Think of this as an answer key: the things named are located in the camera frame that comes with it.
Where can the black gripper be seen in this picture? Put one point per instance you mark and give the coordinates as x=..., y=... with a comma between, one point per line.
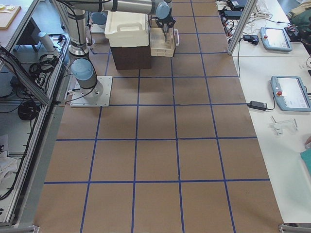
x=165, y=26

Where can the light wood drawer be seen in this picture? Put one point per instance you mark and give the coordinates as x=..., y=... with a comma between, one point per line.
x=159, y=46

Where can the dark brown drawer cabinet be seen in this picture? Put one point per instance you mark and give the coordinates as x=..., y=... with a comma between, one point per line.
x=130, y=58

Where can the white plastic storage bin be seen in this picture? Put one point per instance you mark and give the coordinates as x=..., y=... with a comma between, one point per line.
x=127, y=29

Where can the far teach pendant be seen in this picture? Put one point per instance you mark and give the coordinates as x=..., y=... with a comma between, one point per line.
x=275, y=39

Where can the teach pendant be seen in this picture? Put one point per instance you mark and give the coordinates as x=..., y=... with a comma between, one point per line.
x=275, y=39
x=290, y=93

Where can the grey cylinder device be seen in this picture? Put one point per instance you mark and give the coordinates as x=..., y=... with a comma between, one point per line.
x=46, y=41

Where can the black power adapter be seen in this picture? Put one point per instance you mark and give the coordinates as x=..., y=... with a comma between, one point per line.
x=257, y=105

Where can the near teach pendant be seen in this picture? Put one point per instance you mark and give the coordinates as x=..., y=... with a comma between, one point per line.
x=290, y=93

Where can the wooden cutting board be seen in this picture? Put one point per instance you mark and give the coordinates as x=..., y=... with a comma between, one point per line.
x=8, y=14

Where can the teal folder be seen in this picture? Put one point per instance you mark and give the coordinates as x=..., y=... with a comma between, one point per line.
x=306, y=157

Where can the white crumpled cloth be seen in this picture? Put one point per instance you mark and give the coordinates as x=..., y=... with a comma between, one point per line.
x=8, y=165

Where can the white drawer handle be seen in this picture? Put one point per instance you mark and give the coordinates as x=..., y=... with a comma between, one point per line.
x=176, y=37

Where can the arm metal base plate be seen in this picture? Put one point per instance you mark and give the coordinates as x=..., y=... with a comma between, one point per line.
x=96, y=28
x=99, y=97

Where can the aluminium frame post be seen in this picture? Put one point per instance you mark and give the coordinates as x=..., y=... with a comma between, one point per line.
x=241, y=25

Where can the clear acrylic bracket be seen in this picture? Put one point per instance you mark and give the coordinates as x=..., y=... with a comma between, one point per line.
x=279, y=126

